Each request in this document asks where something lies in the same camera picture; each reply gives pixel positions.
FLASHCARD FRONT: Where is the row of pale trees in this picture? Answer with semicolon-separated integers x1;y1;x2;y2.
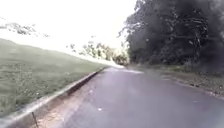
66;41;130;66

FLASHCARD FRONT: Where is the grey asphalt road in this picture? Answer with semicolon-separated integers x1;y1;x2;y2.
33;66;224;128

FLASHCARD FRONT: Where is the dark green wood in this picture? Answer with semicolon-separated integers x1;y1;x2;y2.
119;0;224;75

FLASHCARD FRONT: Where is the grassy slope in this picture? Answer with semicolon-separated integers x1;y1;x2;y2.
0;37;108;118

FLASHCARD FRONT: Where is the concrete kerb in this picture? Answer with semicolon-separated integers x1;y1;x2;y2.
0;66;111;128

